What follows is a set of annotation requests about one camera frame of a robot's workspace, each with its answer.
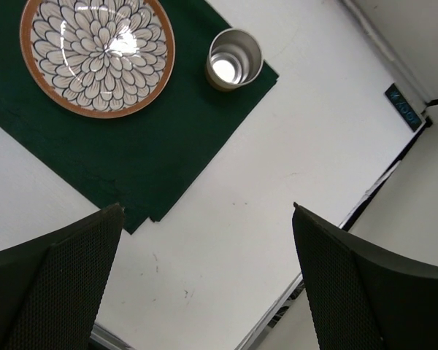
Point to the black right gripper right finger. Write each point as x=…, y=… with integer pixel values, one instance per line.
x=361, y=295

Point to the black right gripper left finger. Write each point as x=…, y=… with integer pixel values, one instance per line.
x=51, y=286

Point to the dark green cloth napkin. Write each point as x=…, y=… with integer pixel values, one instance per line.
x=146, y=160

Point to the floral ceramic plate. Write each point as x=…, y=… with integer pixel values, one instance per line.
x=99, y=59

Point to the metal cup with cork band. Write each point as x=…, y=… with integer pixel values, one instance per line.
x=234, y=60

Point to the blue label sticker right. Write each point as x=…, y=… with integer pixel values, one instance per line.
x=403, y=107

